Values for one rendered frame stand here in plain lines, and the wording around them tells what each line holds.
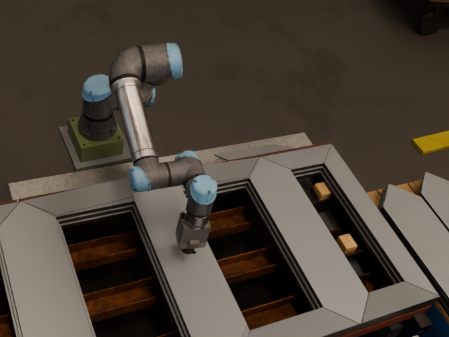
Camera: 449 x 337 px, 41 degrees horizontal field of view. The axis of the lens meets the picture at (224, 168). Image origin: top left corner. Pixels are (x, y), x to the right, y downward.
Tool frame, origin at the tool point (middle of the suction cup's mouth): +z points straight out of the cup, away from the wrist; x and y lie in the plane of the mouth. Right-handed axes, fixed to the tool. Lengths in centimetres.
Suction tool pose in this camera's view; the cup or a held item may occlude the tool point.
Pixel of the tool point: (187, 248)
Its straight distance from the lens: 194.7
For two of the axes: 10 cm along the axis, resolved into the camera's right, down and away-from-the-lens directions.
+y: 9.6, -0.2, 2.9
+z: -2.0, 6.7, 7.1
